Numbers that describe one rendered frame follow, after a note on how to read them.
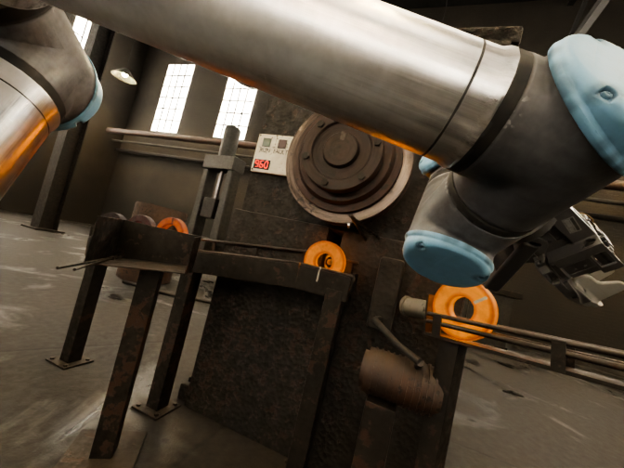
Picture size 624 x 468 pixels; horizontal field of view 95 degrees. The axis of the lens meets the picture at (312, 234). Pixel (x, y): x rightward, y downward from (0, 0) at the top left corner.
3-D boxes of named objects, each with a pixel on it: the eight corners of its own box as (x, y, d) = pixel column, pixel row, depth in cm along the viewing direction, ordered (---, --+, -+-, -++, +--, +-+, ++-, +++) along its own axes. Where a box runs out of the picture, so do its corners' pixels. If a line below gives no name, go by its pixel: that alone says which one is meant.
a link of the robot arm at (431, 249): (432, 216, 25) (461, 136, 31) (383, 266, 35) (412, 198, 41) (535, 268, 24) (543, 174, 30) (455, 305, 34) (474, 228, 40)
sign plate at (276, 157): (252, 172, 133) (261, 135, 135) (303, 179, 125) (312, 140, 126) (250, 170, 131) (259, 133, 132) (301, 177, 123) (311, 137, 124)
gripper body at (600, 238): (630, 271, 37) (573, 214, 35) (555, 294, 43) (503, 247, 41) (604, 234, 43) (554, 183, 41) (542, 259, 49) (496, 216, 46)
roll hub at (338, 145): (297, 188, 104) (315, 115, 106) (374, 200, 95) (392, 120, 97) (292, 183, 99) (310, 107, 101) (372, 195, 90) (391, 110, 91)
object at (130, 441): (63, 429, 95) (123, 219, 99) (149, 433, 102) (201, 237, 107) (20, 480, 75) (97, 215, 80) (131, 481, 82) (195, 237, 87)
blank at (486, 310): (453, 348, 75) (447, 349, 73) (429, 293, 84) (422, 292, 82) (513, 329, 66) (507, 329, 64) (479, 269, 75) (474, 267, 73)
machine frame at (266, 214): (255, 356, 192) (315, 109, 204) (424, 422, 157) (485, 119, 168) (172, 400, 124) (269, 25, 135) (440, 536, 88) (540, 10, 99)
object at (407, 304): (409, 316, 89) (411, 296, 90) (436, 322, 81) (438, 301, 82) (397, 315, 85) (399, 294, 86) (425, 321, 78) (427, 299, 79)
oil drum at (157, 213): (147, 273, 380) (164, 208, 386) (181, 284, 360) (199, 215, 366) (101, 272, 324) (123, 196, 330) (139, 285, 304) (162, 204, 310)
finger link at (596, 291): (648, 309, 41) (610, 272, 39) (598, 322, 45) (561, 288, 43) (638, 292, 43) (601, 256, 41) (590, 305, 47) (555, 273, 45)
